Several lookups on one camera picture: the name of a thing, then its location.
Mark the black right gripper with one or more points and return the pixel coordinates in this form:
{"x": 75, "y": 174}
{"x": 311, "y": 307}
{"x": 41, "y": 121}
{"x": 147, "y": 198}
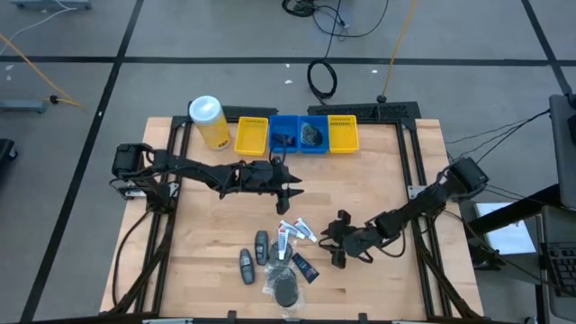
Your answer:
{"x": 357, "y": 243}

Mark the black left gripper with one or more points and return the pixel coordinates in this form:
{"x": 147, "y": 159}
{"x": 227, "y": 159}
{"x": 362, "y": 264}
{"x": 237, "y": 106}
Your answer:
{"x": 261, "y": 175}

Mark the dark blue sachet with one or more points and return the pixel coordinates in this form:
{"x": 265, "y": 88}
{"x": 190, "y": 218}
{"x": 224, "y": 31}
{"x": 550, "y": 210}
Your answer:
{"x": 283, "y": 137}
{"x": 306, "y": 267}

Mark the black loofah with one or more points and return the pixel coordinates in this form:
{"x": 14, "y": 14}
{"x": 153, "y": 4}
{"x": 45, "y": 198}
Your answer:
{"x": 286, "y": 290}
{"x": 273, "y": 254}
{"x": 310, "y": 135}

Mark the dark remote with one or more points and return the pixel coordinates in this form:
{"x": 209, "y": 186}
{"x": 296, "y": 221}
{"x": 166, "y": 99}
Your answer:
{"x": 261, "y": 247}

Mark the gray deodorant bottle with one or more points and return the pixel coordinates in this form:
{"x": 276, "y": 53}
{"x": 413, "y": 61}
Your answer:
{"x": 247, "y": 270}

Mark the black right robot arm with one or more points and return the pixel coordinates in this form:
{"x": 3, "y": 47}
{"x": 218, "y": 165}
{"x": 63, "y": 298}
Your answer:
{"x": 427, "y": 204}

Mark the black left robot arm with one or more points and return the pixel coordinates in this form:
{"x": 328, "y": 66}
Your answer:
{"x": 189, "y": 168}

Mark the blue plastic basket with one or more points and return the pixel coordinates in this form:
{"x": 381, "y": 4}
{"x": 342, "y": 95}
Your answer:
{"x": 275, "y": 122}
{"x": 324, "y": 135}

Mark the yellow plastic basket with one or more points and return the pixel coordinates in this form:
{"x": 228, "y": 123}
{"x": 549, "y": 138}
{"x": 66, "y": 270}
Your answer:
{"x": 251, "y": 136}
{"x": 343, "y": 134}

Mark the black table edge clip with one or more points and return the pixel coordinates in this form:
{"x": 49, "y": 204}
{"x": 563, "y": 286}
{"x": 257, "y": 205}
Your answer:
{"x": 231, "y": 316}
{"x": 362, "y": 318}

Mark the white paper sheet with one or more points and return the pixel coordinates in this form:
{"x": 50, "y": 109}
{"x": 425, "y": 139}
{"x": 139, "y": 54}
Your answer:
{"x": 508, "y": 238}

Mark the black desk bar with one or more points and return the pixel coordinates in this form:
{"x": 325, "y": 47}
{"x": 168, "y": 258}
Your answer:
{"x": 517, "y": 209}

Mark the gray laptop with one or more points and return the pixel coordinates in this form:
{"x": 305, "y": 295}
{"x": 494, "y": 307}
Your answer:
{"x": 560, "y": 270}

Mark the gray monitor back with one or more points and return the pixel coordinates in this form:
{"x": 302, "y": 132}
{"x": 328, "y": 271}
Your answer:
{"x": 562, "y": 148}

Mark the gray stand foot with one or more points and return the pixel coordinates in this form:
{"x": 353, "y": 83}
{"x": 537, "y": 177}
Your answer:
{"x": 49, "y": 3}
{"x": 22, "y": 106}

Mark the black floor object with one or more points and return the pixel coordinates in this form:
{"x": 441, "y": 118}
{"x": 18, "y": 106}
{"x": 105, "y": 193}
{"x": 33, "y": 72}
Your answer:
{"x": 5, "y": 150}

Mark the black metal table frame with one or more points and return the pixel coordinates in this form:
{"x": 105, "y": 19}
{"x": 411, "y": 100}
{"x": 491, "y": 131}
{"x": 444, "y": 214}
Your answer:
{"x": 360, "y": 111}

